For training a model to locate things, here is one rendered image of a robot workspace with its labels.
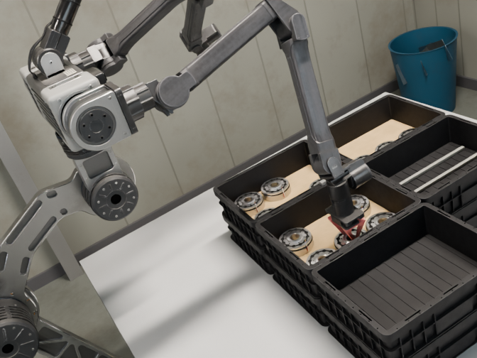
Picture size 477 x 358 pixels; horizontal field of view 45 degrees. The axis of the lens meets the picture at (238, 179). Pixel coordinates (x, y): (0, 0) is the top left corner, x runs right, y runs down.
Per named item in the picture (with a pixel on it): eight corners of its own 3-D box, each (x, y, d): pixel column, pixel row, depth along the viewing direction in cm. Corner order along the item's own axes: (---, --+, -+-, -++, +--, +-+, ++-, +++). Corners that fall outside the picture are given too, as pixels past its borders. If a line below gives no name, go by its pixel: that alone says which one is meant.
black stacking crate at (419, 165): (428, 233, 166) (424, 202, 161) (363, 194, 190) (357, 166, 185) (524, 172, 178) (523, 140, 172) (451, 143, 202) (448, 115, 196)
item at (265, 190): (270, 198, 195) (270, 197, 195) (255, 188, 203) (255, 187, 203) (294, 185, 198) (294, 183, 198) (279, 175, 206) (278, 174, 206)
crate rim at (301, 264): (310, 278, 150) (308, 271, 149) (255, 229, 174) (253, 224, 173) (424, 207, 161) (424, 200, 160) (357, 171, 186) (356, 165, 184)
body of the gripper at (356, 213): (343, 203, 167) (338, 182, 163) (365, 217, 158) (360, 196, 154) (326, 214, 165) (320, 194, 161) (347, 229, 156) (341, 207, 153)
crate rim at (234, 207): (254, 229, 174) (253, 224, 173) (212, 193, 199) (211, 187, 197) (357, 171, 186) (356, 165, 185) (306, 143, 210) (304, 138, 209)
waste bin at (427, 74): (484, 104, 376) (479, 25, 349) (435, 133, 362) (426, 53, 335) (430, 89, 414) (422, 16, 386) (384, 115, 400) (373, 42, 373)
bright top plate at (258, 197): (243, 214, 192) (243, 212, 192) (229, 202, 200) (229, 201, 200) (267, 200, 195) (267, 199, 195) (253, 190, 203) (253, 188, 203)
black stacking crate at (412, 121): (362, 194, 191) (356, 166, 185) (311, 165, 215) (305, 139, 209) (450, 143, 202) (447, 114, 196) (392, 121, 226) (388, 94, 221)
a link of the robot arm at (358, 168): (310, 162, 159) (325, 160, 151) (342, 143, 163) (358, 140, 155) (329, 199, 161) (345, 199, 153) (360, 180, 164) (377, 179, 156)
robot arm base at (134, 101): (121, 126, 143) (103, 82, 137) (150, 112, 146) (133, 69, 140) (133, 135, 137) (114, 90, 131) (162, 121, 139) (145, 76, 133)
